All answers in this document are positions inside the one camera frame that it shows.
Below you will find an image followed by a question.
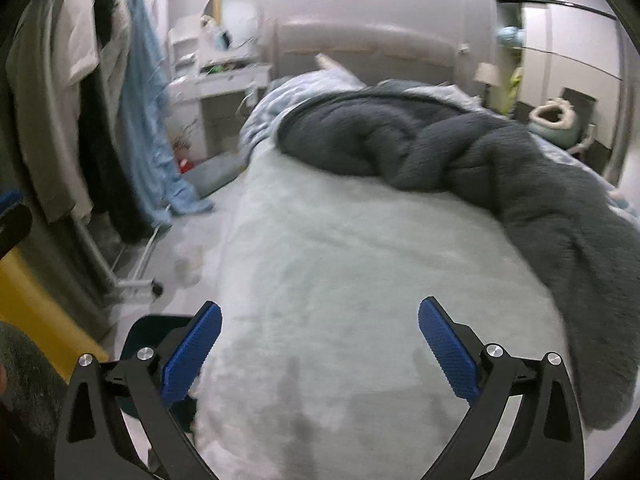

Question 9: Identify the white dressing table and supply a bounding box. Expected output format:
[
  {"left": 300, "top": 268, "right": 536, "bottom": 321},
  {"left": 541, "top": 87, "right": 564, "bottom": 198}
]
[{"left": 167, "top": 12, "right": 273, "bottom": 166}]

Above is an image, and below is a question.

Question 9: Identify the grey knit sweater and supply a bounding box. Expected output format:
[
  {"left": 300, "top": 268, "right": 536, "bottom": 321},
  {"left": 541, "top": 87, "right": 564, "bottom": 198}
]
[{"left": 5, "top": 0, "right": 93, "bottom": 223}]

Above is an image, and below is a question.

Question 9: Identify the white clothes rack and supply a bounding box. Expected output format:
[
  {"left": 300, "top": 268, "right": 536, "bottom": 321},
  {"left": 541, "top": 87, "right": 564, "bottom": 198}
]
[{"left": 80, "top": 220, "right": 165, "bottom": 306}]

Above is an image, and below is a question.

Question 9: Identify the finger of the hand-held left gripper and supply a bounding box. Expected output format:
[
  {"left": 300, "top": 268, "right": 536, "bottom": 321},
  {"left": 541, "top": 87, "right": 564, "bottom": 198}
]
[{"left": 0, "top": 190, "right": 33, "bottom": 261}]

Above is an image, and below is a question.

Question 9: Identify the oval mirror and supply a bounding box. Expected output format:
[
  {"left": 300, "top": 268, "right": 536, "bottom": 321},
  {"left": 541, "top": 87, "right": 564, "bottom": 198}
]
[{"left": 200, "top": 0, "right": 261, "bottom": 53}]

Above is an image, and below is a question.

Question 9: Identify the white shirt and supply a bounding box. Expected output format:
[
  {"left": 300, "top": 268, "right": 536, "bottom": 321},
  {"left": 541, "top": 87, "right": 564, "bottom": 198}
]
[{"left": 52, "top": 0, "right": 101, "bottom": 86}]

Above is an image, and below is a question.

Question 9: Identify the dressing table clutter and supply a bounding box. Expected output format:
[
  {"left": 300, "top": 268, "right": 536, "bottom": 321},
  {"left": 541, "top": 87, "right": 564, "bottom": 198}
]
[{"left": 200, "top": 60, "right": 261, "bottom": 75}]

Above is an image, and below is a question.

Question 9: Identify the yellow-green garment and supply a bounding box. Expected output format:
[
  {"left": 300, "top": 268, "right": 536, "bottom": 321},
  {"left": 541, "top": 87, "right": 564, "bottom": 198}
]
[{"left": 505, "top": 67, "right": 523, "bottom": 116}]

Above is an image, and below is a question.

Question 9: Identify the green white cat bed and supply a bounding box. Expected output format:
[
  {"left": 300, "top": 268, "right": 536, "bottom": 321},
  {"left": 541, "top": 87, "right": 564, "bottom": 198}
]
[{"left": 527, "top": 99, "right": 583, "bottom": 148}]

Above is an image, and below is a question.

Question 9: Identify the blue patterned duvet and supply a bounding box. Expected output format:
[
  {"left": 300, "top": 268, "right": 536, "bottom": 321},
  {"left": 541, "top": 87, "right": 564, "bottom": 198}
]
[{"left": 239, "top": 67, "right": 633, "bottom": 211}]

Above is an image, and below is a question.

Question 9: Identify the white wardrobe with black frame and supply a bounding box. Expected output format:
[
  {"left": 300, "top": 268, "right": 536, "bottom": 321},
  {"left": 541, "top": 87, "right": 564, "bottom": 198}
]
[{"left": 492, "top": 0, "right": 631, "bottom": 181}]

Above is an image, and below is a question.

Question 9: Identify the yellow box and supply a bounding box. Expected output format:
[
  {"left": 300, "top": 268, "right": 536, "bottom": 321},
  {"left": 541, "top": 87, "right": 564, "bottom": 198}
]
[{"left": 0, "top": 245, "right": 108, "bottom": 381}]

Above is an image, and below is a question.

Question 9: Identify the light blue folded bedding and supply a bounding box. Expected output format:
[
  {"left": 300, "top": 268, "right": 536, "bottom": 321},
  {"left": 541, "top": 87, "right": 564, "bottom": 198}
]
[{"left": 496, "top": 25, "right": 526, "bottom": 48}]

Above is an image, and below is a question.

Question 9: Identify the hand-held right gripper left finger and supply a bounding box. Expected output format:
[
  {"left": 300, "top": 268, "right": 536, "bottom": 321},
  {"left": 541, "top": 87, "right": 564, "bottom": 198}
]
[{"left": 52, "top": 300, "right": 223, "bottom": 480}]

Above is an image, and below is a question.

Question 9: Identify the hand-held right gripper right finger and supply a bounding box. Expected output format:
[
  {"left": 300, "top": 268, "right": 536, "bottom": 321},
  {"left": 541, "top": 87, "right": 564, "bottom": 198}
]
[{"left": 417, "top": 296, "right": 586, "bottom": 480}]

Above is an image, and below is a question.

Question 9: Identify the dark grey fleece blanket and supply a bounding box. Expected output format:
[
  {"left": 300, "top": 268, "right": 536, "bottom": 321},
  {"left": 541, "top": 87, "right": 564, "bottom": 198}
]
[{"left": 277, "top": 79, "right": 638, "bottom": 431}]

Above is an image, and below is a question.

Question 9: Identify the black fleece garment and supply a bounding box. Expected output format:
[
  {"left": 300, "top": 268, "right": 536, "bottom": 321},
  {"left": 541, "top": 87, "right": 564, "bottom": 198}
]
[{"left": 77, "top": 60, "right": 151, "bottom": 243}]

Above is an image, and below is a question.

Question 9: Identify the bed with grey sheet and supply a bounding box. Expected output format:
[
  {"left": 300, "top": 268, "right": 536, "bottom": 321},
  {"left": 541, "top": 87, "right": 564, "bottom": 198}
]
[{"left": 192, "top": 20, "right": 626, "bottom": 480}]

